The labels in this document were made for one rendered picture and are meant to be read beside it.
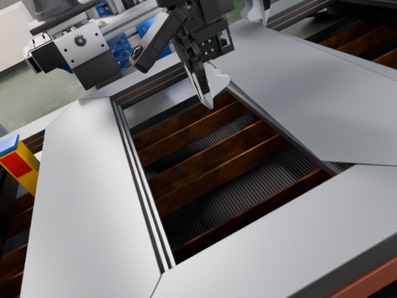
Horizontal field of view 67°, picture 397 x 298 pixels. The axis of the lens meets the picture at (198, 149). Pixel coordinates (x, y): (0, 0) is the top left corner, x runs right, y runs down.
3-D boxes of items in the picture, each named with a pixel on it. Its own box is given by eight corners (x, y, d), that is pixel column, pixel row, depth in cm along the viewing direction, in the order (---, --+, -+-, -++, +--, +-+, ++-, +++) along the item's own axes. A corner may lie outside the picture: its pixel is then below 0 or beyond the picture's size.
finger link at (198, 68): (214, 94, 52) (197, 45, 46) (205, 98, 51) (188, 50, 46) (204, 85, 55) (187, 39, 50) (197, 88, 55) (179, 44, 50)
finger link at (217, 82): (239, 103, 56) (225, 57, 51) (211, 117, 55) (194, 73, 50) (232, 96, 59) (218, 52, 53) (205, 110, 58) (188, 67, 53)
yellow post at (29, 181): (66, 202, 80) (16, 149, 69) (49, 211, 80) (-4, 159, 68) (66, 191, 84) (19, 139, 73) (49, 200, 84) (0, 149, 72)
